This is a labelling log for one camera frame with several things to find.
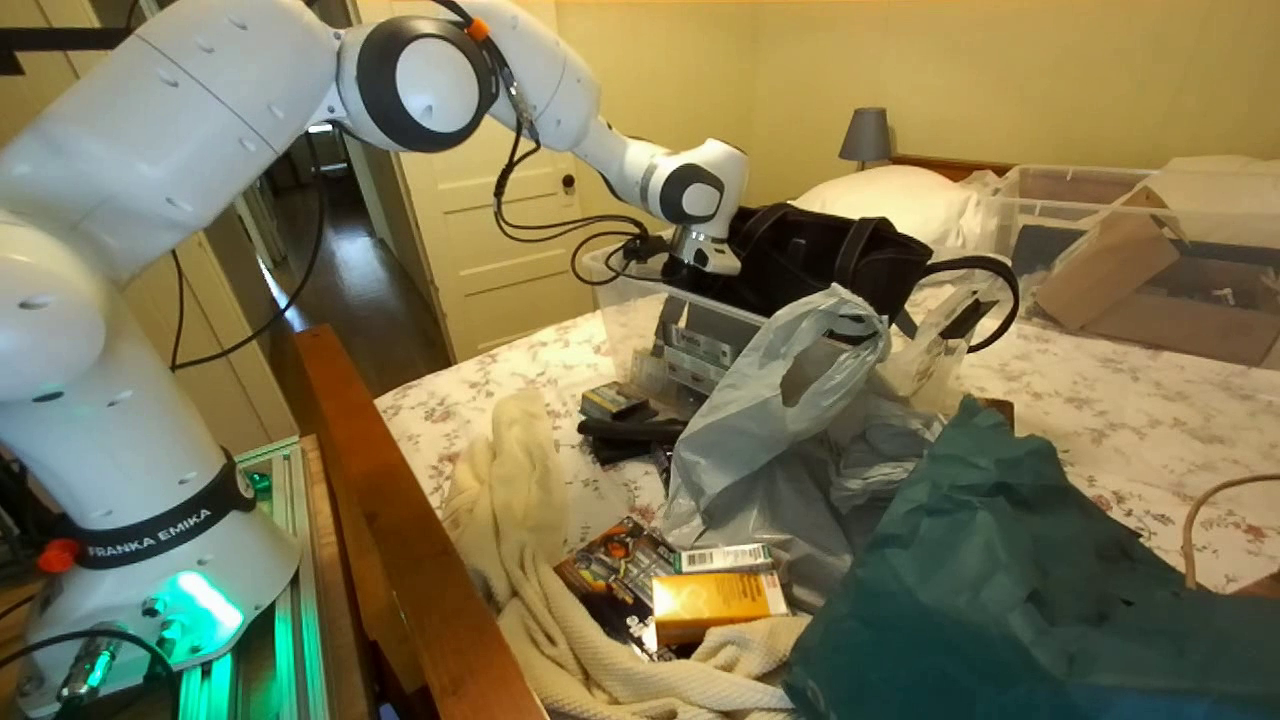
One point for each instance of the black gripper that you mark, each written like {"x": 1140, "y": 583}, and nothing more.
{"x": 684, "y": 270}

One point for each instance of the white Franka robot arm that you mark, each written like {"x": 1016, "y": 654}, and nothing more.
{"x": 173, "y": 132}

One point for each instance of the clear plastic container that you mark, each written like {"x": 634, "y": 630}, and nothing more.
{"x": 640, "y": 315}

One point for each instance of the wooden bed footboard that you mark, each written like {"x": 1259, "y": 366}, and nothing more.
{"x": 384, "y": 535}

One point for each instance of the black handbag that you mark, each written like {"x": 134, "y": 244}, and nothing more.
{"x": 827, "y": 262}

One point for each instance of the small grey black packet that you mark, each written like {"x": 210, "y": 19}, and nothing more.
{"x": 608, "y": 397}

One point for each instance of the grey plastic bag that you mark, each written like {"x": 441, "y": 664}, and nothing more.
{"x": 760, "y": 400}

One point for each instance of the black remote-like device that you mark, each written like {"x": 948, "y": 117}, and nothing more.
{"x": 624, "y": 433}

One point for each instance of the white panel door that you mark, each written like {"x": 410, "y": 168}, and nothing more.
{"x": 481, "y": 284}

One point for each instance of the grey lamp shade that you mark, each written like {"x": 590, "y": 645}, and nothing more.
{"x": 869, "y": 132}

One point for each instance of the white pillow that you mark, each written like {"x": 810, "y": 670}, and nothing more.
{"x": 906, "y": 203}

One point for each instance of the cream towel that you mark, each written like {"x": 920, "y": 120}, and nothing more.
{"x": 514, "y": 493}

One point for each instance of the wooden headboard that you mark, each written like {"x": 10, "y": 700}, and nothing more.
{"x": 953, "y": 164}

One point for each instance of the flat white carton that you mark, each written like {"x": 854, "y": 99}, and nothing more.
{"x": 722, "y": 559}

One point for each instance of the colourful snack packets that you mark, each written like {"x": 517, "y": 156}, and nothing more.
{"x": 605, "y": 554}

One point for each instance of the gold yellow box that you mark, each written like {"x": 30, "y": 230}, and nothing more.
{"x": 707, "y": 602}

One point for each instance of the large clear storage bin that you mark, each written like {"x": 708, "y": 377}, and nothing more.
{"x": 1064, "y": 203}

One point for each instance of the brown cardboard box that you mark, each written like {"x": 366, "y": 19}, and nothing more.
{"x": 1104, "y": 274}

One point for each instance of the teal fabric bag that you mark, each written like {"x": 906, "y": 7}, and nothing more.
{"x": 1015, "y": 584}

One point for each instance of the floral bedspread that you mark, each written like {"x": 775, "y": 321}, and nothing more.
{"x": 1133, "y": 412}

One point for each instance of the green lit robot platform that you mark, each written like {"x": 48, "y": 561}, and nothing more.
{"x": 286, "y": 642}

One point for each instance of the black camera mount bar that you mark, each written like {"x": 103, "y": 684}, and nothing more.
{"x": 41, "y": 48}

